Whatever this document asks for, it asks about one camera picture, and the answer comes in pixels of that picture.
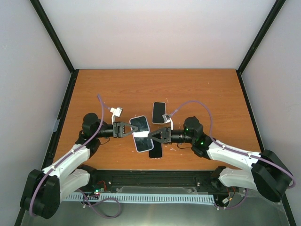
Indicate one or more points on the green led controller board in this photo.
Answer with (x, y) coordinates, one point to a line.
(98, 189)

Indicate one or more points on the right black frame post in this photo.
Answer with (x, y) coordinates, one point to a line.
(278, 4)

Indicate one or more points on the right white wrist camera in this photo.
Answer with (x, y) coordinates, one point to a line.
(168, 120)

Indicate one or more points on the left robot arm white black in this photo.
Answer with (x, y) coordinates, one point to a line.
(45, 204)

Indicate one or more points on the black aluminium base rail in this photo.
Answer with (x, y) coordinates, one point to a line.
(152, 180)

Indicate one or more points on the left black frame post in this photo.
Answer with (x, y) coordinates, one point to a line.
(52, 34)

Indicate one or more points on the purple phone case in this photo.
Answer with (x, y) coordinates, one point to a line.
(151, 141)

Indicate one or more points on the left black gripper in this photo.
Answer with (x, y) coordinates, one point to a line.
(119, 132)

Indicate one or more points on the light blue cable duct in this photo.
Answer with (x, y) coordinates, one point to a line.
(204, 199)

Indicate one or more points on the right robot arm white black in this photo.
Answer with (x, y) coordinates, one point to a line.
(263, 172)

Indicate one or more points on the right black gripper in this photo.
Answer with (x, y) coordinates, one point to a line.
(166, 136)

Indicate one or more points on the black frame post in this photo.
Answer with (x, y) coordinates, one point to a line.
(278, 4)
(52, 34)

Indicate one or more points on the black phone pink edge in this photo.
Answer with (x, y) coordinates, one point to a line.
(155, 151)

